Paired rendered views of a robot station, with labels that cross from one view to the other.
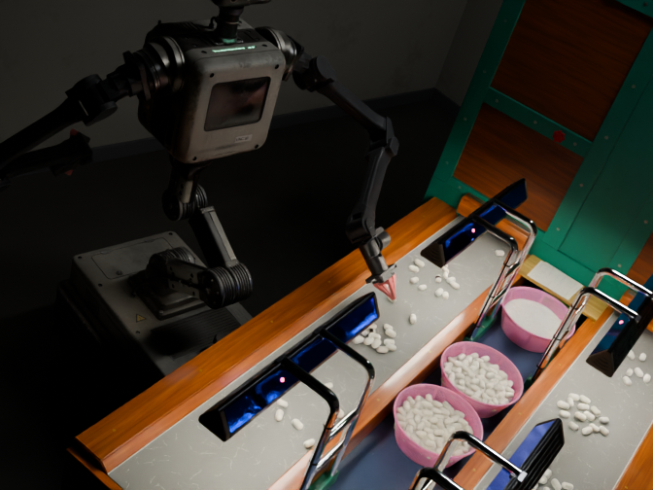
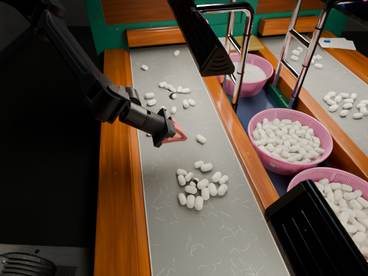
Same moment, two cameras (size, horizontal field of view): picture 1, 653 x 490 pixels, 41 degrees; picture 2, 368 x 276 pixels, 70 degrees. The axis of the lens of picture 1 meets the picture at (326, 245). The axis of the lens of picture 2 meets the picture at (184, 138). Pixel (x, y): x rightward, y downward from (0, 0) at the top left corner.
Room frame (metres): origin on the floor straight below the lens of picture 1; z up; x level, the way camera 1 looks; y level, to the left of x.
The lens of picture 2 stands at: (1.75, 0.07, 1.36)
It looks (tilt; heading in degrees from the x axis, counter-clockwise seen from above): 45 degrees down; 324
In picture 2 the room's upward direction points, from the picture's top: straight up
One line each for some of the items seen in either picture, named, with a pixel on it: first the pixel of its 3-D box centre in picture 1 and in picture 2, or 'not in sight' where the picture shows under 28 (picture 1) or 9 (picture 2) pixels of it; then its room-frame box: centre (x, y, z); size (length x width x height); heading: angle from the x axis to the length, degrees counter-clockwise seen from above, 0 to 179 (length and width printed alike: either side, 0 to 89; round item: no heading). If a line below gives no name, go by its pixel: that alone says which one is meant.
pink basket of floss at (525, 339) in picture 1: (532, 322); (241, 75); (2.44, -0.77, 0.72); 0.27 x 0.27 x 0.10
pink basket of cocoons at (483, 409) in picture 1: (476, 382); (285, 143); (2.05, -0.58, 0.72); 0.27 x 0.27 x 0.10
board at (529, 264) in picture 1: (563, 287); (227, 44); (2.64, -0.86, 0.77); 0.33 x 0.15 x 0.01; 65
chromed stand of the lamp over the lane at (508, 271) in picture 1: (481, 272); (211, 63); (2.37, -0.51, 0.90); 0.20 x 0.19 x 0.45; 155
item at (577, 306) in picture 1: (588, 340); (315, 53); (2.20, -0.87, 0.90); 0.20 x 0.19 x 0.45; 155
